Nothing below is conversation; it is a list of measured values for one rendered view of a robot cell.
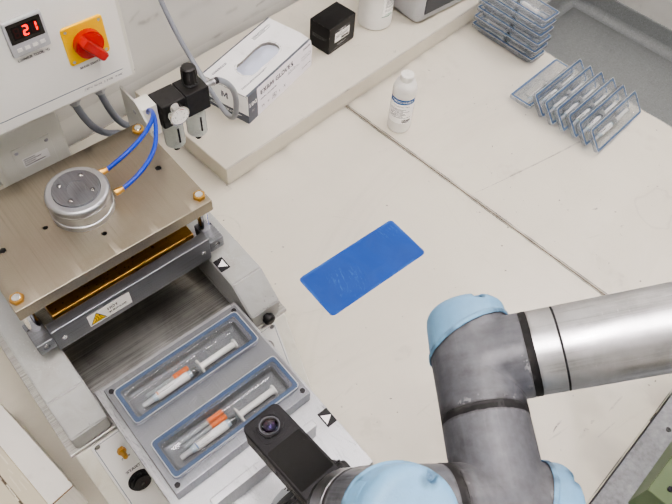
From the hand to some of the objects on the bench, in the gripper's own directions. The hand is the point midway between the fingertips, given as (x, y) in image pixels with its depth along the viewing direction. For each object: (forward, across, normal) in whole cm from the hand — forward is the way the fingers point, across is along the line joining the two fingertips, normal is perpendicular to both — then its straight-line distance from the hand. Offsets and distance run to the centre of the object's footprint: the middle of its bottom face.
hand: (287, 490), depth 79 cm
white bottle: (+42, +71, +40) cm, 92 cm away
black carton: (+46, +74, +66) cm, 110 cm away
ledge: (+51, +72, +66) cm, 110 cm away
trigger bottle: (+46, +87, +66) cm, 118 cm away
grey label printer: (+48, +103, +69) cm, 133 cm away
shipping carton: (+34, -27, +20) cm, 48 cm away
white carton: (+46, +52, +65) cm, 95 cm away
